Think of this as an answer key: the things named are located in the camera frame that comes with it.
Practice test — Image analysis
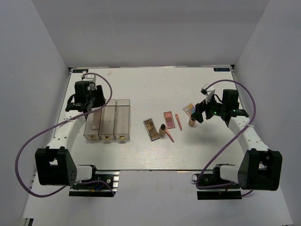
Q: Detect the left blue logo sticker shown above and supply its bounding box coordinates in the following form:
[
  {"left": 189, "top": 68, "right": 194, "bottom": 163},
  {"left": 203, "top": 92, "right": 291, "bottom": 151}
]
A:
[{"left": 72, "top": 69, "right": 88, "bottom": 73}]

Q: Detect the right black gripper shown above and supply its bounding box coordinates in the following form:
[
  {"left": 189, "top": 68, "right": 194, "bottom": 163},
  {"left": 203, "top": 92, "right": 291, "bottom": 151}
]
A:
[{"left": 191, "top": 93, "right": 226, "bottom": 123}]

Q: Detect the pink blush palette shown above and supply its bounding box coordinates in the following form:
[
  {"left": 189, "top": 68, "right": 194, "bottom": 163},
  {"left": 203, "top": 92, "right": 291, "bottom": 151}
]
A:
[{"left": 164, "top": 111, "right": 175, "bottom": 129}]

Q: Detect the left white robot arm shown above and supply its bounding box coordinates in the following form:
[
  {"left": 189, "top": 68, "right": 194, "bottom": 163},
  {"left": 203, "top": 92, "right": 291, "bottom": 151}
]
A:
[{"left": 35, "top": 81, "right": 105, "bottom": 188}]

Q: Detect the right blue logo sticker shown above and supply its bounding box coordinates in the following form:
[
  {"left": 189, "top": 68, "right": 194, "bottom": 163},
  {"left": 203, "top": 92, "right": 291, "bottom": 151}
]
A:
[{"left": 213, "top": 67, "right": 230, "bottom": 72}]

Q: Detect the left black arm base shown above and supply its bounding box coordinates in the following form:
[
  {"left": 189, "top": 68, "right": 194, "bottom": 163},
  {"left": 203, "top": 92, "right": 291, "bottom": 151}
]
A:
[{"left": 69, "top": 170, "right": 120, "bottom": 198}]

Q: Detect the clear organizer left compartment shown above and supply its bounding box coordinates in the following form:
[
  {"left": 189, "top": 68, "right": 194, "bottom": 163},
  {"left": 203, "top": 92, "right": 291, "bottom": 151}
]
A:
[{"left": 84, "top": 110, "right": 102, "bottom": 140}]

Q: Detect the pink lip pencil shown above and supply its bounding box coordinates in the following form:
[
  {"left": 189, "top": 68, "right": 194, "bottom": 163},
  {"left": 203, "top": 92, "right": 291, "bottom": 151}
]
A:
[
  {"left": 166, "top": 129, "right": 174, "bottom": 143},
  {"left": 175, "top": 114, "right": 182, "bottom": 131}
]

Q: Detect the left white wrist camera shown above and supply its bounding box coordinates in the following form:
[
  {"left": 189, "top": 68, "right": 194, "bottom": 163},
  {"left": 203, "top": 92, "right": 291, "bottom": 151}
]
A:
[{"left": 81, "top": 74, "right": 96, "bottom": 90}]

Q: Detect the blue logo sticker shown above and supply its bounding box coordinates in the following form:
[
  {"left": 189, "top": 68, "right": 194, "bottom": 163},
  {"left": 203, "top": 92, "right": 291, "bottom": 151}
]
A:
[
  {"left": 72, "top": 69, "right": 88, "bottom": 73},
  {"left": 213, "top": 67, "right": 230, "bottom": 72}
]

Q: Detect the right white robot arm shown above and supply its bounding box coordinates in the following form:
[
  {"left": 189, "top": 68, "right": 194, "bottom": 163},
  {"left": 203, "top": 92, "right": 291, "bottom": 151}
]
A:
[{"left": 191, "top": 88, "right": 283, "bottom": 191}]

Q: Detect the brown gold eyeshadow palette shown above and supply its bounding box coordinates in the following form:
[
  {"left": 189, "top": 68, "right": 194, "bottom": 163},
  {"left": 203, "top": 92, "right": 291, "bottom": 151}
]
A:
[{"left": 143, "top": 119, "right": 159, "bottom": 141}]

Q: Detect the beige foundation bottle black cap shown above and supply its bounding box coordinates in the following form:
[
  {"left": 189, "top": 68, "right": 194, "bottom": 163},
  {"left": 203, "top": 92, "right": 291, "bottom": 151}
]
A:
[{"left": 158, "top": 124, "right": 166, "bottom": 137}]

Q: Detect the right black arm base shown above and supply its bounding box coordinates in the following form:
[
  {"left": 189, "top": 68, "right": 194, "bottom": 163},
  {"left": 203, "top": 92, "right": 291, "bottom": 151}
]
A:
[{"left": 197, "top": 173, "right": 242, "bottom": 200}]

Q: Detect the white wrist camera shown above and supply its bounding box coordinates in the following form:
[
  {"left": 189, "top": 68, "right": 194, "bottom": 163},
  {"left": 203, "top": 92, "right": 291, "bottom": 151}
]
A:
[
  {"left": 81, "top": 74, "right": 96, "bottom": 90},
  {"left": 201, "top": 83, "right": 215, "bottom": 104}
]

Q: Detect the beige foundation bottle silver cap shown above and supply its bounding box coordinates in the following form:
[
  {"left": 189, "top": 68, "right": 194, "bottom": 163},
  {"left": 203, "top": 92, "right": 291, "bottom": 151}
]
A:
[{"left": 188, "top": 117, "right": 196, "bottom": 127}]

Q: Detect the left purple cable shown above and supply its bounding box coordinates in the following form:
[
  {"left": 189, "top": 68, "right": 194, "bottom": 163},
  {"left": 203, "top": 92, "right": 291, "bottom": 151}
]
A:
[{"left": 14, "top": 73, "right": 117, "bottom": 197}]

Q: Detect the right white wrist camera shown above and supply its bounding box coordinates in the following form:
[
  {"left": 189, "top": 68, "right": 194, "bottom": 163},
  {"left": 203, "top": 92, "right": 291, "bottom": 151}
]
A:
[{"left": 201, "top": 83, "right": 215, "bottom": 104}]

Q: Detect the colourful square eyeshadow palette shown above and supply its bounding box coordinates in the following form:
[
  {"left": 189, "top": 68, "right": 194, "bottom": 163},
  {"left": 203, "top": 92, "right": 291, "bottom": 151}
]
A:
[{"left": 183, "top": 103, "right": 196, "bottom": 116}]

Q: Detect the pink brown eyeshadow palette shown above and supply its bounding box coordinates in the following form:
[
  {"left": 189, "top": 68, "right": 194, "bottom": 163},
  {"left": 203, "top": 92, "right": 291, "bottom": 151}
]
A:
[{"left": 89, "top": 110, "right": 102, "bottom": 129}]

